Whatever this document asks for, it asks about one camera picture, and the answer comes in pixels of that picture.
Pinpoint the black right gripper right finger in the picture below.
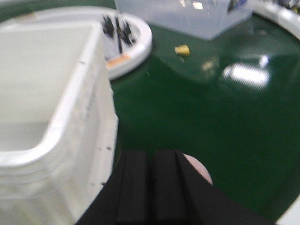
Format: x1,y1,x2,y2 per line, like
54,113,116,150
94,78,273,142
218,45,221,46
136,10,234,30
152,150,273,225

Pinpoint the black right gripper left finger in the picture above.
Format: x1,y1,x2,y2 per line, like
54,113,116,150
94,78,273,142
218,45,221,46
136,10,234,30
76,151,148,225

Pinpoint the brown round toy ball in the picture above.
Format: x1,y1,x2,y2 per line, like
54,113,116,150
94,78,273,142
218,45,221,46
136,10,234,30
184,154,213,185

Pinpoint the white plastic Totelife crate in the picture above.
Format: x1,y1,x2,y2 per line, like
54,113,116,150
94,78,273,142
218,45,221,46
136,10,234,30
0,21,118,225

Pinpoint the small yellow toy piece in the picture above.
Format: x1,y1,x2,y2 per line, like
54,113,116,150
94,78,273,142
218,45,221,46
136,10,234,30
174,45,190,56

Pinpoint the white round centre hub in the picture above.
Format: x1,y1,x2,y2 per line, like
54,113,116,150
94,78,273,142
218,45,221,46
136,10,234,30
0,6,152,81

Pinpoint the clear plastic bin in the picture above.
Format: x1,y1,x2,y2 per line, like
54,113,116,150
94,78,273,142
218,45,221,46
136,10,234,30
115,0,253,40

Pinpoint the white curved conveyor rim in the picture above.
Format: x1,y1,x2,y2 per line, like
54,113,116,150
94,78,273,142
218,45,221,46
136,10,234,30
251,0,300,40

